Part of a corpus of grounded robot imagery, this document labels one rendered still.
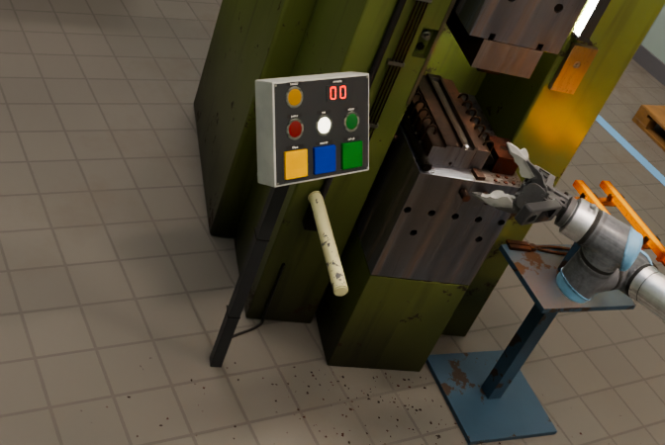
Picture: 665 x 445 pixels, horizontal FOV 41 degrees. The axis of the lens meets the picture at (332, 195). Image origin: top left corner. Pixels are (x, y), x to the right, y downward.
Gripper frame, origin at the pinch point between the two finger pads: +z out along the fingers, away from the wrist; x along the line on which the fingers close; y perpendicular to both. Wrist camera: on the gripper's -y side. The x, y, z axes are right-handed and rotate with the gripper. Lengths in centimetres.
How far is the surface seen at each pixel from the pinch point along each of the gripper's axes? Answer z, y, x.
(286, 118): 49, 24, -31
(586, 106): -23, 112, -20
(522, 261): -33, 86, -68
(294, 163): 42, 22, -40
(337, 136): 37, 37, -35
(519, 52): 6, 77, -3
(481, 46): 16, 70, -4
